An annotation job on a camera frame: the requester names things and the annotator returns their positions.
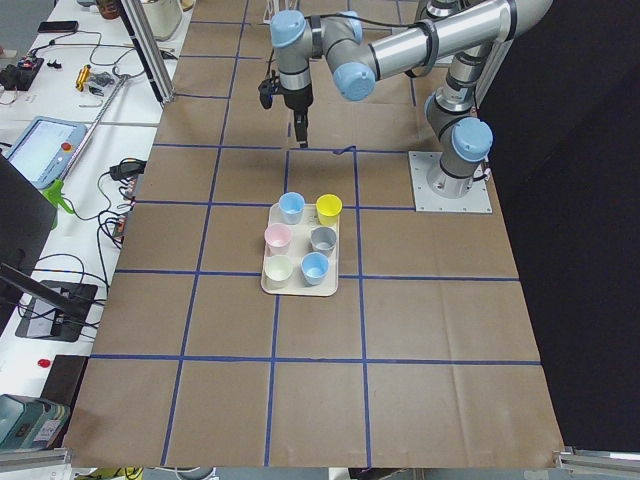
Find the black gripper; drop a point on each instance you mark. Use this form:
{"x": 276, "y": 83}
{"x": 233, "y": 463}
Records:
{"x": 298, "y": 99}

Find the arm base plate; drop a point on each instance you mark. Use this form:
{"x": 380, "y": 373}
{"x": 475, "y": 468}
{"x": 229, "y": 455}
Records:
{"x": 435, "y": 191}

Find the cream serving tray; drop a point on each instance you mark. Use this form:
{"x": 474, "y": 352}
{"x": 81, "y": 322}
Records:
{"x": 300, "y": 246}

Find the yellow tool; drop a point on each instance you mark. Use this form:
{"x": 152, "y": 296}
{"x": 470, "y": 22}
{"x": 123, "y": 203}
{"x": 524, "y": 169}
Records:
{"x": 82, "y": 77}

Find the cream plastic cup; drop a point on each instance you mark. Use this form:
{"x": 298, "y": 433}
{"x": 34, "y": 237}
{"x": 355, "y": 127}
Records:
{"x": 278, "y": 270}

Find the grey plastic cup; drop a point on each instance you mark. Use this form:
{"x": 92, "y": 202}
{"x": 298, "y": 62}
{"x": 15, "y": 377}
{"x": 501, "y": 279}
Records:
{"x": 323, "y": 240}

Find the black monitor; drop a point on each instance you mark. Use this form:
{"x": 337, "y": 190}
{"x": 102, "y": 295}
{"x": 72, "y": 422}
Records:
{"x": 27, "y": 217}

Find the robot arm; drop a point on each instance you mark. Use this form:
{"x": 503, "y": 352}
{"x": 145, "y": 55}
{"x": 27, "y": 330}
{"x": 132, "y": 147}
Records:
{"x": 466, "y": 32}

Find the teach pendant tablet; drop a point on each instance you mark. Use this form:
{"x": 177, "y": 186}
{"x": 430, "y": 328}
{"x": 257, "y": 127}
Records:
{"x": 45, "y": 148}

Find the pink plastic cup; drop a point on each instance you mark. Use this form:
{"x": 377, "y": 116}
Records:
{"x": 278, "y": 237}

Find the yellow plastic cup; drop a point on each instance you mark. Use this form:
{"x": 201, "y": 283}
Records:
{"x": 328, "y": 208}

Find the green spray bottle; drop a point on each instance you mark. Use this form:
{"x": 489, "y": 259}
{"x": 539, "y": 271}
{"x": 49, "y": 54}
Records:
{"x": 54, "y": 194}

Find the black phone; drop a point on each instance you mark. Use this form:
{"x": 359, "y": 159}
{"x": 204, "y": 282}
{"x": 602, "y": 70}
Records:
{"x": 59, "y": 26}

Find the aluminium frame post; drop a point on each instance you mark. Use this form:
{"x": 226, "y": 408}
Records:
{"x": 141, "y": 35}

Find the light blue plastic cup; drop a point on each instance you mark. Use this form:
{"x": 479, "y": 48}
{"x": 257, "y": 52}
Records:
{"x": 291, "y": 206}

